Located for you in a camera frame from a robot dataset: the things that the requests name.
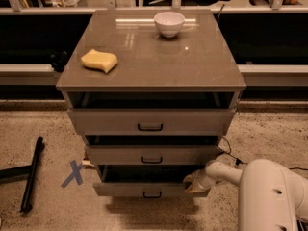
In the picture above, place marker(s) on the black stand leg left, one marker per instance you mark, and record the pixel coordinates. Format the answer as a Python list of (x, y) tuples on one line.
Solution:
[(30, 172)]

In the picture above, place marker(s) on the yellow sponge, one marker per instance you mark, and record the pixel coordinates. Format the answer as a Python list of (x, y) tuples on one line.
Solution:
[(99, 60)]

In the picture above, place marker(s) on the grey drawer cabinet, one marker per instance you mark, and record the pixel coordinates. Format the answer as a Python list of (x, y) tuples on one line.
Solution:
[(194, 70)]

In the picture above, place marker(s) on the grey drawer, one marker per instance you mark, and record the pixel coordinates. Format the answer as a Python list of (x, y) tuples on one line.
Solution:
[(147, 181), (151, 155), (150, 122)]

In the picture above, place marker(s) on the white bowl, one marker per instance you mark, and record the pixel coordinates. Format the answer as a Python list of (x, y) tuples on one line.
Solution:
[(169, 24)]

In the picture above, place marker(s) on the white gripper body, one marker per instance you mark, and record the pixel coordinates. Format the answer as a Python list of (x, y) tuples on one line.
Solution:
[(200, 182)]

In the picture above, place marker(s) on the blue tape cross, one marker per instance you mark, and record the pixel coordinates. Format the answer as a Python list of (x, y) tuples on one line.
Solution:
[(74, 175)]

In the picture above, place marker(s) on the grey top drawer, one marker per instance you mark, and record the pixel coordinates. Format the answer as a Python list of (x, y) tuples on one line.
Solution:
[(150, 122)]

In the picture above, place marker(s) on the black clamp on rail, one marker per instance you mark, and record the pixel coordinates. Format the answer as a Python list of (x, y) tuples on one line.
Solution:
[(59, 61)]

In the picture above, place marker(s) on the grey bottom drawer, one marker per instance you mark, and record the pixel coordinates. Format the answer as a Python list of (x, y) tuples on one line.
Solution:
[(147, 181)]

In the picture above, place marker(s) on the grey middle drawer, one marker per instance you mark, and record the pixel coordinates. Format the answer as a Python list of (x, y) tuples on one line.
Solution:
[(151, 155)]

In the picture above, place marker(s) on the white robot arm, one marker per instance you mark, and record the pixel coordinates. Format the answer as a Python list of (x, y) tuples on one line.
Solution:
[(271, 197)]

